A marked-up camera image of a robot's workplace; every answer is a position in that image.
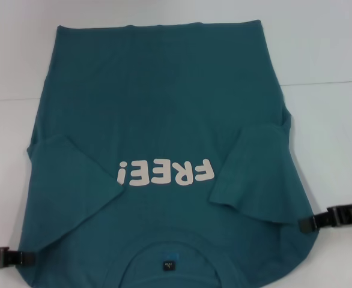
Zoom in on teal blue printed t-shirt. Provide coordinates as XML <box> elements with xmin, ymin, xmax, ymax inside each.
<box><xmin>16</xmin><ymin>19</ymin><xmax>321</xmax><ymax>288</ymax></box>

